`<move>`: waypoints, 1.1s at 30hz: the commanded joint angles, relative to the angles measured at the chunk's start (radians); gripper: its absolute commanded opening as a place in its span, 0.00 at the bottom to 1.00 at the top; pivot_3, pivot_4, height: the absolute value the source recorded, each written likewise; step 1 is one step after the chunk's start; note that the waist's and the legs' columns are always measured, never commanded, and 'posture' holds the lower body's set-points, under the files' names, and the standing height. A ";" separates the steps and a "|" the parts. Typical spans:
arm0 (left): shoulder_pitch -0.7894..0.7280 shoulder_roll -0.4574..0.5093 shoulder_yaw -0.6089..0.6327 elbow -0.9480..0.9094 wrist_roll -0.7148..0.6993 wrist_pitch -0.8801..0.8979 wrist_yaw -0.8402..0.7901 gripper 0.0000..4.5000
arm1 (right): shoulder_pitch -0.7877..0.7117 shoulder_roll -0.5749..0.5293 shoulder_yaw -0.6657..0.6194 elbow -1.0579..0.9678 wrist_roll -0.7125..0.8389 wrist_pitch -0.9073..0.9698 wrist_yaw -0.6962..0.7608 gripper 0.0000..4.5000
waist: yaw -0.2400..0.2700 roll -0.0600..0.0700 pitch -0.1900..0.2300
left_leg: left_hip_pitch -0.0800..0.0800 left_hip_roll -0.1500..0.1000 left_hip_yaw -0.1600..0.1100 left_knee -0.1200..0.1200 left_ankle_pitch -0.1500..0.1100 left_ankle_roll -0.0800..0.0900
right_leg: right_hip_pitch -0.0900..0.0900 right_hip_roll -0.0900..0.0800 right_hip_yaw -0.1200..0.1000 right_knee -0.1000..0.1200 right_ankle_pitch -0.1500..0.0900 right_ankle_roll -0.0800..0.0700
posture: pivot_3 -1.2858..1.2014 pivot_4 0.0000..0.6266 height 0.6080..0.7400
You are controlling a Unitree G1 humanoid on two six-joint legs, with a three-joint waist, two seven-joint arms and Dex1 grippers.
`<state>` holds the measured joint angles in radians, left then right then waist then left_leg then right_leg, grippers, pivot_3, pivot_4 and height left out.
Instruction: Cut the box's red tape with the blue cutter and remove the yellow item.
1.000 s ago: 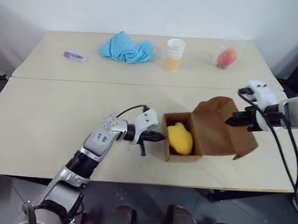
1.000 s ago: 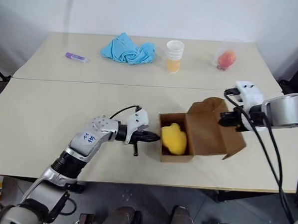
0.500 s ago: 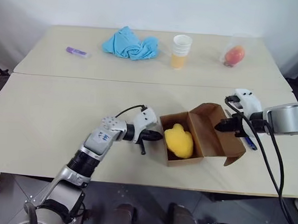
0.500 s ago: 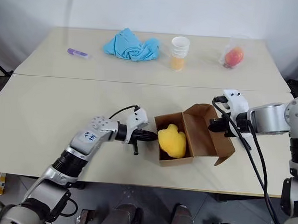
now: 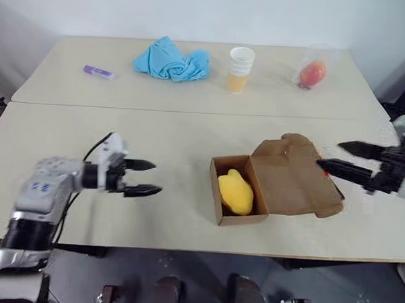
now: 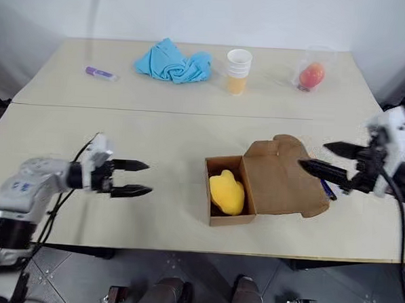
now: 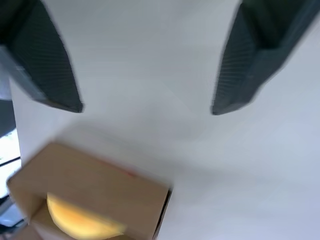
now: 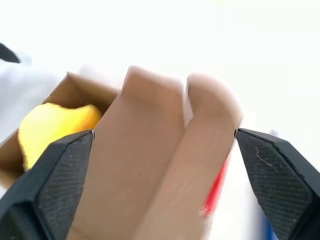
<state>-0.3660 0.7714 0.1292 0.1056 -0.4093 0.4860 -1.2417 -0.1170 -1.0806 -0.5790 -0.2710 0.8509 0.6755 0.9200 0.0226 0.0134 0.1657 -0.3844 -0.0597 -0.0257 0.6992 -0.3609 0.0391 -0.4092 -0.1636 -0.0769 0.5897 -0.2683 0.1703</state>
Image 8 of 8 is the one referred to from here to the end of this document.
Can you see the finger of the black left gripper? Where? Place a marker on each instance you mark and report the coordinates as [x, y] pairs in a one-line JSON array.
[[8, 53]]

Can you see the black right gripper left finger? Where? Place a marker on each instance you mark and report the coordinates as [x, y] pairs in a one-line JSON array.
[[57, 180]]

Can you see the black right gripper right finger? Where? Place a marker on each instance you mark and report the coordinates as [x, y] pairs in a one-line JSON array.
[[280, 170]]

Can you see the yellow soft item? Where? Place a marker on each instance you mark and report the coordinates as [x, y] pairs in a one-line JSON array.
[[52, 125]]

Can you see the red tape strip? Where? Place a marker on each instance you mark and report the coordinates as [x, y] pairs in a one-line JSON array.
[[217, 185]]

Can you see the brown cardboard box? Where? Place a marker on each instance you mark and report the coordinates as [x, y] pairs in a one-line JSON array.
[[140, 155]]

